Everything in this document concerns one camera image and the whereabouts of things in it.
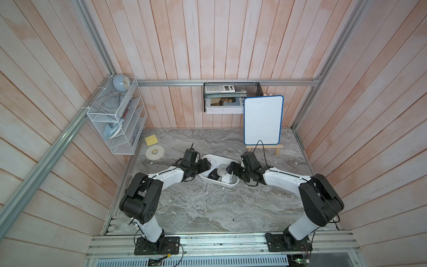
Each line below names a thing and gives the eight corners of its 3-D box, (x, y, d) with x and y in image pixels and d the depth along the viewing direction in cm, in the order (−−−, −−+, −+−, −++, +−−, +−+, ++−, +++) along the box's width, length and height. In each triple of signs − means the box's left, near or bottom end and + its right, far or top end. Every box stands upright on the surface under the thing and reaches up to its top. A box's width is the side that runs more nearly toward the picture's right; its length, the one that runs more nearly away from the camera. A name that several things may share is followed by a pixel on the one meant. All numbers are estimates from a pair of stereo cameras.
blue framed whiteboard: (239, 153, 109) (250, 110, 81) (237, 139, 117) (246, 95, 89) (272, 153, 109) (293, 111, 81) (267, 139, 117) (286, 95, 89)
